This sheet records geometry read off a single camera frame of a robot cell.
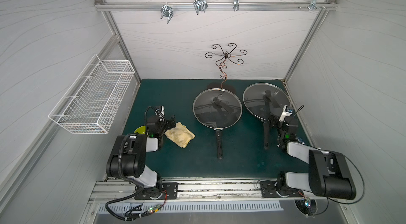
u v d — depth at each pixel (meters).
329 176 0.43
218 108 0.93
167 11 0.76
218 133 0.84
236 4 0.73
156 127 0.74
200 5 0.77
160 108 0.82
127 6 0.82
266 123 0.90
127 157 0.45
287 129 0.69
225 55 0.91
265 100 0.96
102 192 0.75
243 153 0.83
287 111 0.78
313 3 0.77
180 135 0.88
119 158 0.42
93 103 0.69
